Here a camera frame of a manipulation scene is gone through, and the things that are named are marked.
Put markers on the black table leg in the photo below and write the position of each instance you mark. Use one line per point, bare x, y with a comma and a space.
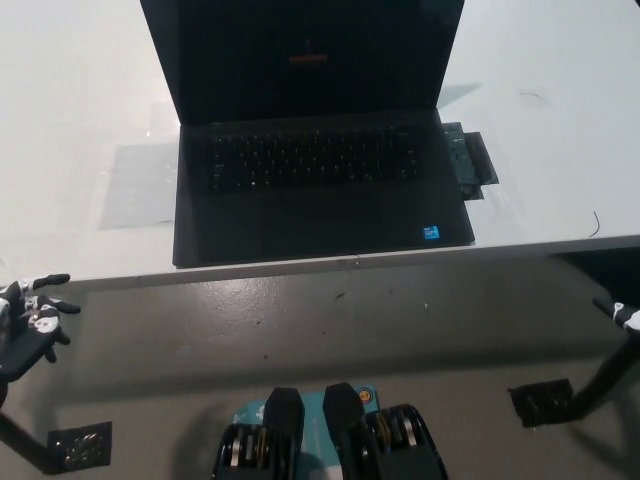
607, 375
20, 445

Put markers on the black laptop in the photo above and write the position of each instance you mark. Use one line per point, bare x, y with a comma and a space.
320, 210

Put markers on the clear tape sheet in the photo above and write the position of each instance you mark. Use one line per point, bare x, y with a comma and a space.
140, 187

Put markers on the black flat device beside laptop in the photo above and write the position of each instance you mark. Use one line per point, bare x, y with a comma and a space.
482, 157

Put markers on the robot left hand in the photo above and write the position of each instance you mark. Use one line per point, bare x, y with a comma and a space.
30, 345

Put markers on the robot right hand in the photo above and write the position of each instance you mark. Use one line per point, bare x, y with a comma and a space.
625, 314

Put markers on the black usb hub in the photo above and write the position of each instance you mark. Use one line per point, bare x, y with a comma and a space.
459, 157

